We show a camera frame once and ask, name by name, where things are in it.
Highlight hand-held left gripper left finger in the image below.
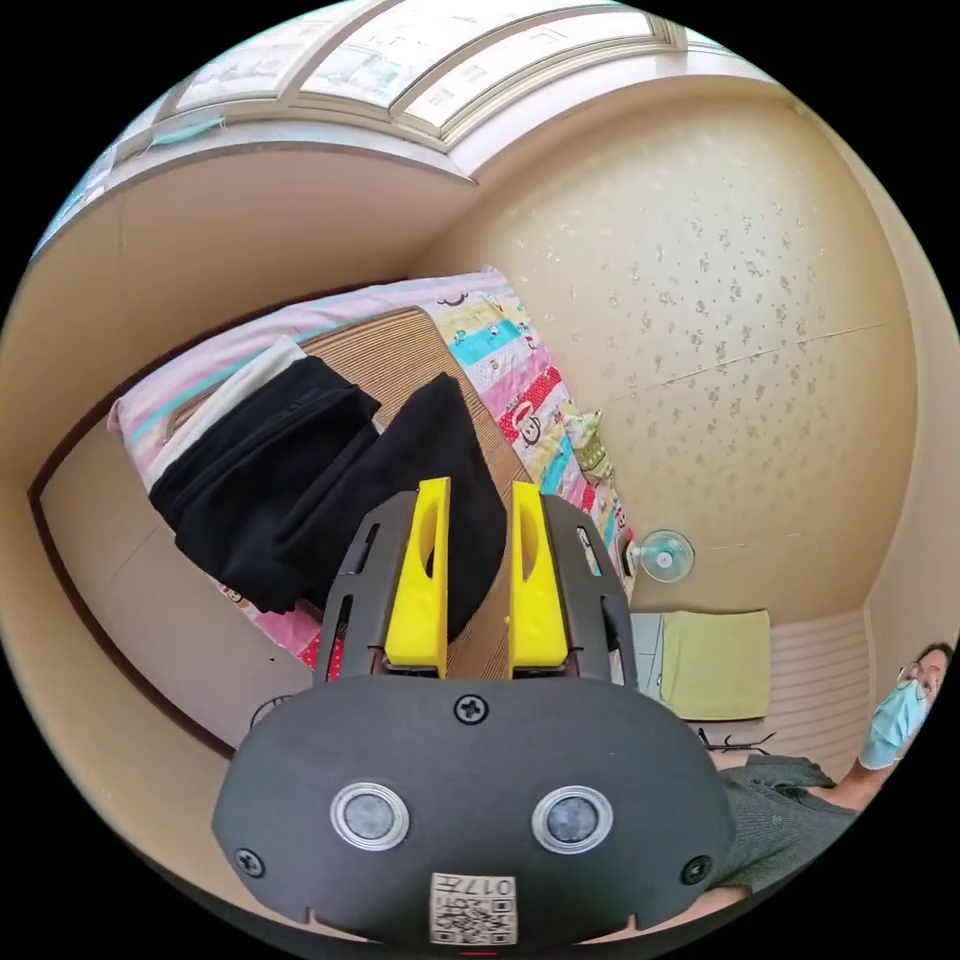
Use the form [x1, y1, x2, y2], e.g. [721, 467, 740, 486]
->
[384, 476, 452, 670]

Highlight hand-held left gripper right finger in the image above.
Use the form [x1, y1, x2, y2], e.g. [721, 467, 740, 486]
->
[509, 482, 571, 670]

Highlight black pants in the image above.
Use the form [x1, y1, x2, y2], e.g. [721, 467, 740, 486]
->
[281, 371, 511, 643]

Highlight small white fan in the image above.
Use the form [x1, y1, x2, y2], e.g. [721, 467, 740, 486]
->
[626, 527, 697, 584]

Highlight small green patterned cushion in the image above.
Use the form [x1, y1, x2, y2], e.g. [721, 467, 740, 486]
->
[562, 407, 616, 483]

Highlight pile of clothes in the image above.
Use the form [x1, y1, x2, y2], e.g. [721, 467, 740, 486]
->
[147, 335, 385, 615]

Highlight bed with mat and quilt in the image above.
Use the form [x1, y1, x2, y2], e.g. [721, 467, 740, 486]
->
[106, 264, 640, 680]

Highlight person's body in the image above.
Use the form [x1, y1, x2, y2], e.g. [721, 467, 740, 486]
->
[708, 641, 960, 898]

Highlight window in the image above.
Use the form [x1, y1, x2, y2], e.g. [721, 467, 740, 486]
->
[29, 0, 695, 249]

